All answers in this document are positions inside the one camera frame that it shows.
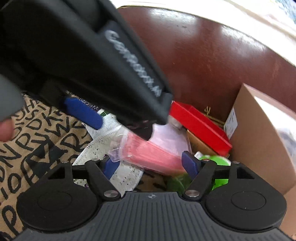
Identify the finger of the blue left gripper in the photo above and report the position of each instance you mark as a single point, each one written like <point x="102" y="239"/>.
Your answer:
<point x="82" y="112"/>

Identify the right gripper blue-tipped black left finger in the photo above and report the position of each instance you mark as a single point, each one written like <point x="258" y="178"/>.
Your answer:
<point x="99" y="175"/>

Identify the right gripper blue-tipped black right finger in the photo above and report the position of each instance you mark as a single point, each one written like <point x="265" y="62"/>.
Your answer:
<point x="202" y="174"/>

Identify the white floral sleep mask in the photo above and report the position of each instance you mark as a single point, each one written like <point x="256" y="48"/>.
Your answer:
<point x="127" y="176"/>

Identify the pink zip bag pack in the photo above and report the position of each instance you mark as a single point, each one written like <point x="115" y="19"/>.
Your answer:
<point x="161" y="153"/>

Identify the person's left hand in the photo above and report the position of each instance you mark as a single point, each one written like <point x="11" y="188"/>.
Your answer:
<point x="6" y="130"/>

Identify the green plastic jar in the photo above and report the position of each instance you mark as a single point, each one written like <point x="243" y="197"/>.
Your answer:
<point x="181" y="183"/>

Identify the red flat box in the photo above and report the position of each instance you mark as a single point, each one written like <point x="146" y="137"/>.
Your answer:
<point x="201" y="127"/>

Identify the letter pattern table cloth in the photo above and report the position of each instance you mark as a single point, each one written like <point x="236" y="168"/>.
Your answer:
<point x="43" y="137"/>

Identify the pink cardboard box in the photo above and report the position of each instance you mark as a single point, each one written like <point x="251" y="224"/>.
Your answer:
<point x="262" y="132"/>

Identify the dark red headboard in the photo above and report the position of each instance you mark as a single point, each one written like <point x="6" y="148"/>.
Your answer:
<point x="206" y="62"/>

